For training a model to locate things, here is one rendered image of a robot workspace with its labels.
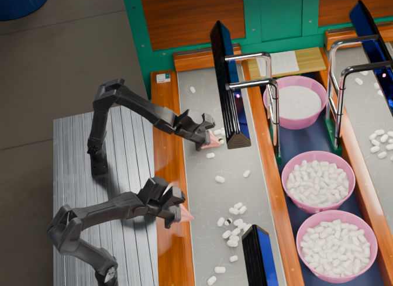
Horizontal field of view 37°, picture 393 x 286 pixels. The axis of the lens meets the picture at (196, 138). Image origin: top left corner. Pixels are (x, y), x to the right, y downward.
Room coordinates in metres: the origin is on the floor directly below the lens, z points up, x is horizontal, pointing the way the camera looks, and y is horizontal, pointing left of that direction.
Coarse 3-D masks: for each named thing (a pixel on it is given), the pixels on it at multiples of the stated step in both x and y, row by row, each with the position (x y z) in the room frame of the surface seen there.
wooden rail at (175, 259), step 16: (176, 80) 1.99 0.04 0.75; (160, 96) 1.89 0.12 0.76; (176, 96) 1.88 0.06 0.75; (176, 112) 1.78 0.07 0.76; (160, 144) 1.60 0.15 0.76; (176, 144) 1.59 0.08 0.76; (160, 160) 1.52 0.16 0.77; (176, 160) 1.50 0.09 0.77; (160, 176) 1.44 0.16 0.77; (176, 176) 1.42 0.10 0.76; (160, 224) 1.21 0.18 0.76; (176, 224) 1.20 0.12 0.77; (160, 240) 1.15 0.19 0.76; (176, 240) 1.13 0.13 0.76; (160, 256) 1.08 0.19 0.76; (176, 256) 1.07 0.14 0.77; (160, 272) 1.02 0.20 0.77; (176, 272) 1.01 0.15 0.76; (192, 272) 1.01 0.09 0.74
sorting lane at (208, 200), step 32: (192, 96) 1.88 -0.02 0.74; (192, 160) 1.51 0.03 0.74; (224, 160) 1.48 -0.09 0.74; (256, 160) 1.45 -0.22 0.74; (192, 192) 1.35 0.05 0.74; (224, 192) 1.32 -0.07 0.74; (256, 192) 1.30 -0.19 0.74; (192, 224) 1.21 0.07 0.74; (224, 224) 1.18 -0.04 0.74; (256, 224) 1.16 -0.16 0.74; (192, 256) 1.07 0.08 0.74; (224, 256) 1.05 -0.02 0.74
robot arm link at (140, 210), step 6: (150, 180) 1.21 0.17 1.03; (156, 180) 1.21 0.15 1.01; (162, 180) 1.23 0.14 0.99; (144, 186) 1.21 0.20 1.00; (150, 186) 1.19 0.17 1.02; (156, 186) 1.19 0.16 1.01; (162, 186) 1.19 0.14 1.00; (144, 192) 1.19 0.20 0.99; (150, 192) 1.18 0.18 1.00; (156, 192) 1.18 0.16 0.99; (162, 192) 1.19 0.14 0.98; (144, 198) 1.17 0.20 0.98; (156, 198) 1.18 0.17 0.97; (144, 204) 1.16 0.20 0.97; (138, 210) 1.13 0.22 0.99; (144, 210) 1.14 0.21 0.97
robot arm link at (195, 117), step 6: (180, 114) 1.58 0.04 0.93; (186, 114) 1.54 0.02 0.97; (192, 114) 1.55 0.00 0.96; (198, 114) 1.56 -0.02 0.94; (174, 120) 1.58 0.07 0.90; (180, 120) 1.54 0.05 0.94; (186, 120) 1.53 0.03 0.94; (192, 120) 1.52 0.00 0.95; (198, 120) 1.53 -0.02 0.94; (162, 126) 1.54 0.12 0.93; (168, 126) 1.53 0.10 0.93; (174, 126) 1.54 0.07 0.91; (186, 126) 1.53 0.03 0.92; (192, 126) 1.52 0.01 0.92; (168, 132) 1.53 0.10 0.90
